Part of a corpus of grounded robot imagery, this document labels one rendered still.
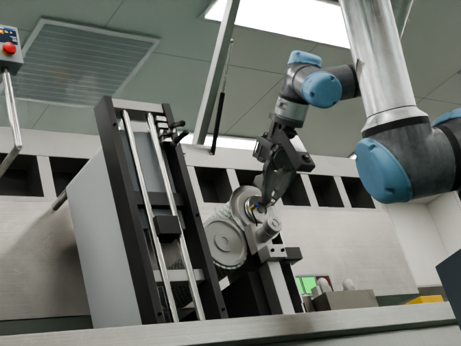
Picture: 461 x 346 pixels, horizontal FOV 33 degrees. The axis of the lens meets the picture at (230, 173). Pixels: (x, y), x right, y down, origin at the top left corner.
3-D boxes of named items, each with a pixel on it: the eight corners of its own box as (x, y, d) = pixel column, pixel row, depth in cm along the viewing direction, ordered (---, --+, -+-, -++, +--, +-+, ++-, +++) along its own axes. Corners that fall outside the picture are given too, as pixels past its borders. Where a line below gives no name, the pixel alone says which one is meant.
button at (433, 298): (424, 306, 161) (420, 295, 162) (400, 318, 166) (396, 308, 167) (445, 305, 165) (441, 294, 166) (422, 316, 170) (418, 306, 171)
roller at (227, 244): (210, 266, 169) (196, 216, 174) (153, 309, 186) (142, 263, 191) (252, 265, 177) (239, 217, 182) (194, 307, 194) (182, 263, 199)
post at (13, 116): (16, 144, 161) (2, 64, 169) (13, 148, 162) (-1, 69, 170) (23, 145, 162) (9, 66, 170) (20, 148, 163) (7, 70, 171)
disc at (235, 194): (241, 241, 178) (223, 184, 184) (239, 242, 179) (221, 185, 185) (289, 239, 187) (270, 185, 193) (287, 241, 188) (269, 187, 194)
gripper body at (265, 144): (274, 160, 190) (287, 113, 187) (296, 173, 184) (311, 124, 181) (250, 158, 186) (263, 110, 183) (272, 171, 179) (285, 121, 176)
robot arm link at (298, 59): (298, 53, 172) (286, 47, 179) (285, 101, 174) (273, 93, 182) (331, 60, 174) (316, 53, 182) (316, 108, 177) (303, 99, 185)
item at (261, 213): (242, 201, 182) (261, 190, 188) (237, 205, 183) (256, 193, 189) (261, 227, 181) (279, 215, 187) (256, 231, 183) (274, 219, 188)
